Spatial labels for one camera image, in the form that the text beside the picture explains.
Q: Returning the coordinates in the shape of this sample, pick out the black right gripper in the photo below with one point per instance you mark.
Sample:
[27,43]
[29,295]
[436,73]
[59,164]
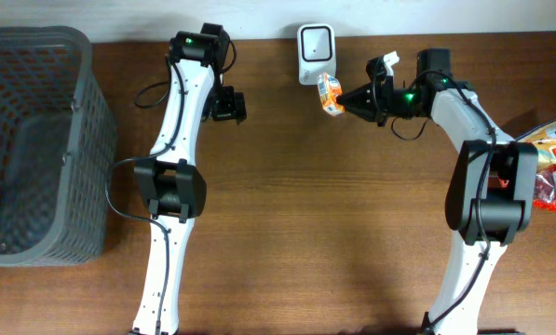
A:
[381,106]

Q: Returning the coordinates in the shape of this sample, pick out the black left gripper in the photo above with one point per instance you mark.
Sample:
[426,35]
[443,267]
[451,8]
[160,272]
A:
[231,108]

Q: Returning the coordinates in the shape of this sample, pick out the orange tissue pack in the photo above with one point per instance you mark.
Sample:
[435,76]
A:
[329,90]

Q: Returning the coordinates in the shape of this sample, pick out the yellow snack bag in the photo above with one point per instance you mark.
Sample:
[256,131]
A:
[543,137]

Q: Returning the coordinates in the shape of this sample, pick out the red snack bag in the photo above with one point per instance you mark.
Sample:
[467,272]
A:
[545,191]

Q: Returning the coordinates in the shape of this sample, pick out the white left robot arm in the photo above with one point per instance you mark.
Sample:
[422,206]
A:
[172,189]

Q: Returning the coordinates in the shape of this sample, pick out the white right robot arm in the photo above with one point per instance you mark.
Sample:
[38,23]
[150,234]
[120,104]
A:
[490,196]

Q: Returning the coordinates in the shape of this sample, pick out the white barcode scanner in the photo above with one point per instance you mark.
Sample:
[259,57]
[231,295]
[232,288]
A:
[316,52]

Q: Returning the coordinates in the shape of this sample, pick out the grey plastic mesh basket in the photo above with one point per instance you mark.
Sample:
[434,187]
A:
[57,139]

